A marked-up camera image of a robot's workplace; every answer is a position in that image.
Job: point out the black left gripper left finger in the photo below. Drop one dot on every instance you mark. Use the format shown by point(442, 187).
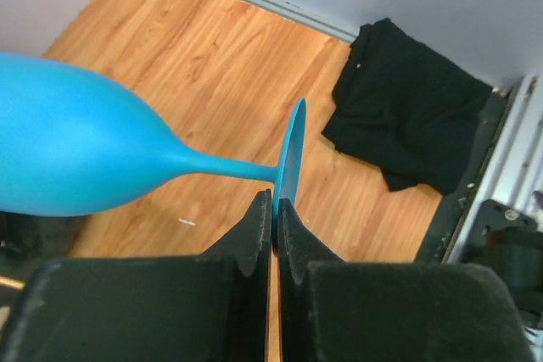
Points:
point(207, 307)

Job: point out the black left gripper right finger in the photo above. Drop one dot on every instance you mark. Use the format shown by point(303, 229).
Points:
point(334, 310)

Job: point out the blue wine glass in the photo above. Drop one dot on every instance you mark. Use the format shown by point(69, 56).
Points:
point(74, 143)

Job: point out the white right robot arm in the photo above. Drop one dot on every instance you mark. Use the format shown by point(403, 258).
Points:
point(513, 250)

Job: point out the black cloth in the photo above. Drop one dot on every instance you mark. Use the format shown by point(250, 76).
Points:
point(406, 109)

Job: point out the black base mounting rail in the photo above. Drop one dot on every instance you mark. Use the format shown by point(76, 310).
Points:
point(453, 206)

